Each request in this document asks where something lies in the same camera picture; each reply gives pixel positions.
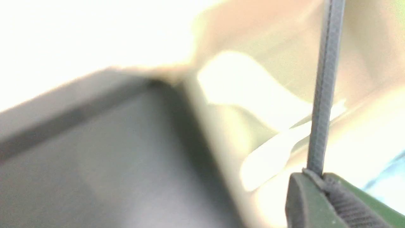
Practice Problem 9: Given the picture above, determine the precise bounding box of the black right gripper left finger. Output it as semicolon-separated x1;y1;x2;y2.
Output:
285;172;348;228

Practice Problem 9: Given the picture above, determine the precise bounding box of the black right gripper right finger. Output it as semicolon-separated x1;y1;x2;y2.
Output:
323;173;405;228

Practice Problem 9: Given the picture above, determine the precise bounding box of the white ceramic spoon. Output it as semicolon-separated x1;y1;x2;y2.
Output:
237;100;313;192

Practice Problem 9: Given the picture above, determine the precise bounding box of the blue plastic bin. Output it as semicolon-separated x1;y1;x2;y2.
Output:
362;151;405;215

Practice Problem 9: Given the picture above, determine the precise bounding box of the white spoon in bin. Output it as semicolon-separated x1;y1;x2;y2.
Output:
197;51;347;133

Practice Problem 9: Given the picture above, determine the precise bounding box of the olive brown plastic bin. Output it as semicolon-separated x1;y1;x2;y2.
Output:
188;0;404;228

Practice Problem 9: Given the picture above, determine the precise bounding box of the black plastic tray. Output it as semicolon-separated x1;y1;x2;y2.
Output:
0;70;244;228

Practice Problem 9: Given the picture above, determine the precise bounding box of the large white plastic tub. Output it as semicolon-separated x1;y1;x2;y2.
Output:
0;0;221;111

